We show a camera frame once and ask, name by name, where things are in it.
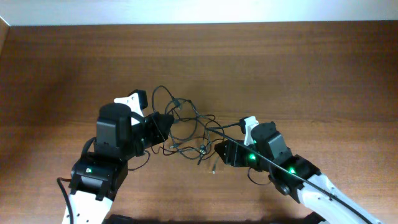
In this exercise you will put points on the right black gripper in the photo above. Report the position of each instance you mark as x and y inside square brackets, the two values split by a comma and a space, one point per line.
[233, 150]

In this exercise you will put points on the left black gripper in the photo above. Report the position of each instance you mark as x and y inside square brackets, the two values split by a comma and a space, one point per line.
[160, 134]

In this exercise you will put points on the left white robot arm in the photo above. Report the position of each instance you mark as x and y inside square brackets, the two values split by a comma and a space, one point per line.
[96, 177]

